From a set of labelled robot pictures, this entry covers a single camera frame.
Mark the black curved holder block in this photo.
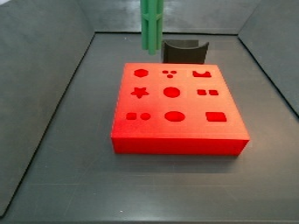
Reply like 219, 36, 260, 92
162, 39, 210, 64

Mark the red shape sorting block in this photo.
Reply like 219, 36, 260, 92
111, 63, 250, 156

